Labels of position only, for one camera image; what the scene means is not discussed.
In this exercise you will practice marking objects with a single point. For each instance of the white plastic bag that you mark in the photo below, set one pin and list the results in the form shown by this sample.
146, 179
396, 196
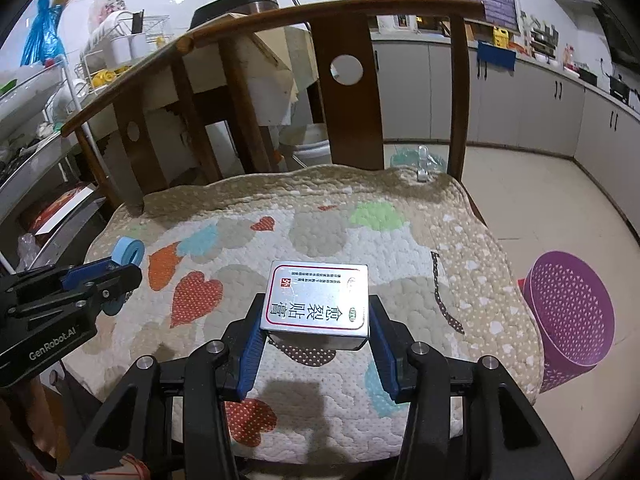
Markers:
107, 2

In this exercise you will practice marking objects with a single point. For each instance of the black rice cooker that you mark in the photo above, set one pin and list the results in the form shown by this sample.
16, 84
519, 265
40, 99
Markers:
235, 5

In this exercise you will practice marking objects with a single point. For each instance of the black range hood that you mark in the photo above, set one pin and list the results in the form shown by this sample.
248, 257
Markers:
620, 35

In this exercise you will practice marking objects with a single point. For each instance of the yellow plastic jug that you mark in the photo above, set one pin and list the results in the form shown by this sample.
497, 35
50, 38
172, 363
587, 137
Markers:
501, 36

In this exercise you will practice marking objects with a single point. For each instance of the brown wooden chair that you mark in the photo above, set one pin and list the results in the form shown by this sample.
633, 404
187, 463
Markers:
350, 125

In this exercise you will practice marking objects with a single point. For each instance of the wooden table white cover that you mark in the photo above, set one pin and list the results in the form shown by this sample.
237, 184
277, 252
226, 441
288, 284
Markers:
265, 95

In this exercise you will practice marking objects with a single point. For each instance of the purple perforated basket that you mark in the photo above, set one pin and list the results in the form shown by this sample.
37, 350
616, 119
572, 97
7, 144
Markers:
575, 320

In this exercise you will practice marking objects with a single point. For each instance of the blue plastic bag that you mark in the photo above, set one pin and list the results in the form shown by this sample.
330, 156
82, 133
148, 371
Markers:
42, 40

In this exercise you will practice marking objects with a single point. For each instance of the clear plastic clip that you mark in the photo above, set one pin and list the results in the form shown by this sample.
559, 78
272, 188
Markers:
423, 172

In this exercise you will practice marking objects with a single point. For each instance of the small white box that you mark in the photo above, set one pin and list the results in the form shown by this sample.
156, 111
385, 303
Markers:
315, 305

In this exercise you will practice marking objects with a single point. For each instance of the white plastic bucket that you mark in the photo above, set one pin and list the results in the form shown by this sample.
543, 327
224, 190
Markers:
310, 147

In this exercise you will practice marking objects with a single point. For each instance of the metal mesh shelf rack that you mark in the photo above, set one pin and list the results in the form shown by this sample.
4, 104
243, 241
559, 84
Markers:
30, 160

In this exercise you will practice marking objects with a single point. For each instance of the yellow bowl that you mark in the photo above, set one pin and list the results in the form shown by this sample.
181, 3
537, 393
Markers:
106, 76

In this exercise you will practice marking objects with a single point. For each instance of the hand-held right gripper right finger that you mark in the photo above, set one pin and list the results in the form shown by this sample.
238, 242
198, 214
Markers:
385, 360

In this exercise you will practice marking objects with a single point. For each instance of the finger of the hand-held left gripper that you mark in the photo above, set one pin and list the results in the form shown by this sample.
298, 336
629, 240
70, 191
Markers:
85, 274
117, 282

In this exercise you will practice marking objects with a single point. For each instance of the quilted heart-print chair cushion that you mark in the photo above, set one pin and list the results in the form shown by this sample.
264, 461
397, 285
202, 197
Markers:
350, 240

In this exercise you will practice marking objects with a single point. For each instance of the clear plastic bag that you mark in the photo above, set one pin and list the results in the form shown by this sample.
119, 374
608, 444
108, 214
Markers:
27, 250

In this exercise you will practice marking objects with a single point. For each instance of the metal spice rack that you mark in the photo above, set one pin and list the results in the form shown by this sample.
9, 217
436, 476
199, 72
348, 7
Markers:
542, 37

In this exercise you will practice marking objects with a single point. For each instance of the grey kitchen base cabinets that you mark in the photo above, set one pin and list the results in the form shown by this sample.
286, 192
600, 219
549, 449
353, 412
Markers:
540, 110

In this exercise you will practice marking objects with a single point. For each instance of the blue hanging towel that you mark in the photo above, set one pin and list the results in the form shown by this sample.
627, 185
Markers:
496, 56

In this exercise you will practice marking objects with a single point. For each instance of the orange red carton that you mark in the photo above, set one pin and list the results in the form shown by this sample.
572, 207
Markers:
55, 207

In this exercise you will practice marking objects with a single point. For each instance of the blue tape roll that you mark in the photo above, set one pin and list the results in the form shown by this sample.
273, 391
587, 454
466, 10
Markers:
127, 250

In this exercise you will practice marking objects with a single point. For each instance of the teal plastic bag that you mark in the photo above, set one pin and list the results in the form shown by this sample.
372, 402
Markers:
400, 159

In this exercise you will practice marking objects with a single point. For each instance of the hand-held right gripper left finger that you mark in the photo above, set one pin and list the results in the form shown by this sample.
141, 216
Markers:
250, 360

